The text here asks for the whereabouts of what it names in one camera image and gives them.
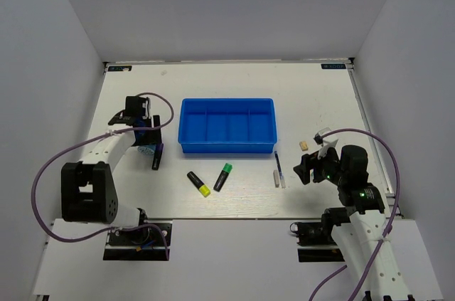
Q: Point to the left corner label sticker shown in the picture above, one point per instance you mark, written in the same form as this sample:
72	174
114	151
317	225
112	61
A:
119	68

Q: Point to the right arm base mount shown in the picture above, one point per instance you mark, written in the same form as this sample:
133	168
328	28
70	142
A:
313	246

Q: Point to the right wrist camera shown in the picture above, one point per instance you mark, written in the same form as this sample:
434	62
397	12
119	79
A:
326	140

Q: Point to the small beige eraser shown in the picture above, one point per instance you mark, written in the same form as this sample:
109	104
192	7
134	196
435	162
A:
303	145

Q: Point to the white eraser stick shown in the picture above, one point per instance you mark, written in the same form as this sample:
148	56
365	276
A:
276	178

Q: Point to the green cap black highlighter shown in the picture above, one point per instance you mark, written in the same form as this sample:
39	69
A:
222	177

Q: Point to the blue divided plastic tray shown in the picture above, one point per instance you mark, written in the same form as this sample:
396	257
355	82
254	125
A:
227	126

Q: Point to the yellow cap black highlighter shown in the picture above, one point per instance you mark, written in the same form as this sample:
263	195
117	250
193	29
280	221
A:
198	183

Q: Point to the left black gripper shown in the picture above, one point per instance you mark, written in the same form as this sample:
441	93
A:
153	137

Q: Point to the purple cap black highlighter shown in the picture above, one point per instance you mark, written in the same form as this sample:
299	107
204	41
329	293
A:
159	148

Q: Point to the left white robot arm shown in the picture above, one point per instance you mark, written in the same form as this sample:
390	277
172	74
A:
88	193

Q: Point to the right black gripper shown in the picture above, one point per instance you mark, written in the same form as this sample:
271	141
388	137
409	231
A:
303	169

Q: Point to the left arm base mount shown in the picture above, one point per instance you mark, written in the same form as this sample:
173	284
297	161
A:
145	245

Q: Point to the corner label sticker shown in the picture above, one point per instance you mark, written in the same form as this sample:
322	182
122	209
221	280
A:
333	66
119	68

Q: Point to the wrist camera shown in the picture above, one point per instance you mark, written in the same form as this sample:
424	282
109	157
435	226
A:
326	140
145	104

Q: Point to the blue pen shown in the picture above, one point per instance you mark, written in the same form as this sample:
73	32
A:
279	169

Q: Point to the aluminium table rail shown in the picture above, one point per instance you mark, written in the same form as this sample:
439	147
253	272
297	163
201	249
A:
385	161

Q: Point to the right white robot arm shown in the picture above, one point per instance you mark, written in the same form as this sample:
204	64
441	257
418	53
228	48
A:
359	227

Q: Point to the right corner label sticker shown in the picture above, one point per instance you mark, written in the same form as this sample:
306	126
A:
333	66

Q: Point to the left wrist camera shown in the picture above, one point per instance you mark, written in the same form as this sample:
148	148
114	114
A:
145	104

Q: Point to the blue white tape roll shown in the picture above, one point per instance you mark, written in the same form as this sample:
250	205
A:
147	150

